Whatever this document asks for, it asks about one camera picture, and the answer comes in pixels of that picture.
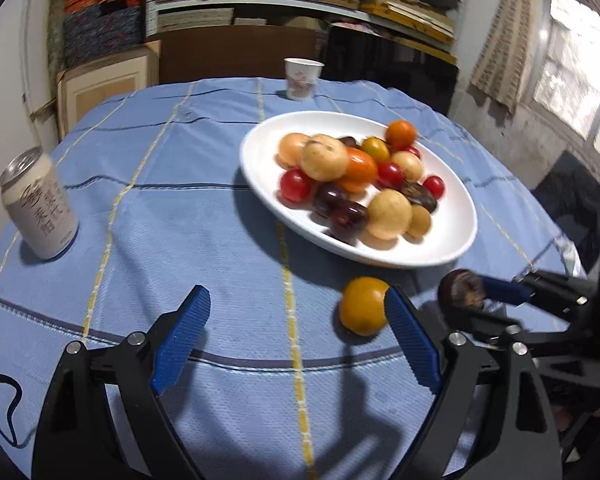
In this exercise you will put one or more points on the red patterned box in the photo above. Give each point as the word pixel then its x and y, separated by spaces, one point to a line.
pixel 105 0

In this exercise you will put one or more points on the white paper cup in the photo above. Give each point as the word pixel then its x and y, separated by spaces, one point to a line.
pixel 302 80

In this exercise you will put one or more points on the small brown green fruit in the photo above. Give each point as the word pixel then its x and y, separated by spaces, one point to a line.
pixel 420 221

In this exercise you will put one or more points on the blue checked tablecloth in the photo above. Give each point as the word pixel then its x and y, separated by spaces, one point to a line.
pixel 180 235

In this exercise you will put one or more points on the person's right hand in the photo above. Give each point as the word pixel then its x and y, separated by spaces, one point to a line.
pixel 562 416

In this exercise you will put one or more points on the stack of yellow flat boxes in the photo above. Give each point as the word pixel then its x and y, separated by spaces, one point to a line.
pixel 410 20

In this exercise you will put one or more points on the dark purple round fruit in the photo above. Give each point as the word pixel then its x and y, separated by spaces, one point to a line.
pixel 329 197
pixel 349 214

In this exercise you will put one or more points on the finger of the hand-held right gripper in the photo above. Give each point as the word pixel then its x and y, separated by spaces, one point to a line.
pixel 500 290
pixel 480 327

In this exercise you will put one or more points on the white oval plate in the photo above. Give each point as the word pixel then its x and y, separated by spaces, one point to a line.
pixel 330 125

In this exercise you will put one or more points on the window with mesh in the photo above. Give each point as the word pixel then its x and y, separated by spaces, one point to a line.
pixel 575 70

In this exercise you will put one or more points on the brown board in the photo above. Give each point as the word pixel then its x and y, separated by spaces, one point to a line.
pixel 240 55

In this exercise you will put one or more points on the large orange mandarin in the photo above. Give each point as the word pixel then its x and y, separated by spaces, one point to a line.
pixel 360 170

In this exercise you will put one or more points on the white leaning board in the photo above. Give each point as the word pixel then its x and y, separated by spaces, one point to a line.
pixel 35 45

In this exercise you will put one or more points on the beige framed panel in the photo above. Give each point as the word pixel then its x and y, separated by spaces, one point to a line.
pixel 105 90

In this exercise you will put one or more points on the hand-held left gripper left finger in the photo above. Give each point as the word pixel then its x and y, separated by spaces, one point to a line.
pixel 180 340

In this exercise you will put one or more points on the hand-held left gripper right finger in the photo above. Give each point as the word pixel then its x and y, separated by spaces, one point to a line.
pixel 412 340

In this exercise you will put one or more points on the black jacket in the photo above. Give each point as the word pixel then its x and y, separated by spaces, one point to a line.
pixel 570 190

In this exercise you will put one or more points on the white drink can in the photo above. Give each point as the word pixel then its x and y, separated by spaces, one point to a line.
pixel 40 210

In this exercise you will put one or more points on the green marbled board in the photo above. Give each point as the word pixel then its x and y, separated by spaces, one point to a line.
pixel 56 25

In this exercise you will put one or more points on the pale yellow round fruit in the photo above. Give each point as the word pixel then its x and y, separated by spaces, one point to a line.
pixel 389 213
pixel 408 166
pixel 290 149
pixel 324 157

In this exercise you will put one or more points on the red cherry tomato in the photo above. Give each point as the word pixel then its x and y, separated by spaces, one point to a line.
pixel 296 184
pixel 414 152
pixel 390 174
pixel 433 186

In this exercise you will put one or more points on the blue patterned fabric box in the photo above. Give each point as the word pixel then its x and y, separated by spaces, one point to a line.
pixel 122 27
pixel 82 42

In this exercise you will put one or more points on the yellow orange round fruit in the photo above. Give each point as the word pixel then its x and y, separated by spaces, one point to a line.
pixel 362 305
pixel 376 149

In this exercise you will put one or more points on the pink cloth bundle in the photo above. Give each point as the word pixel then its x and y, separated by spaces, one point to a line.
pixel 352 27

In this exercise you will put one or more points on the brick pattern curtain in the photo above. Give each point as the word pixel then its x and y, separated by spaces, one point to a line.
pixel 505 35

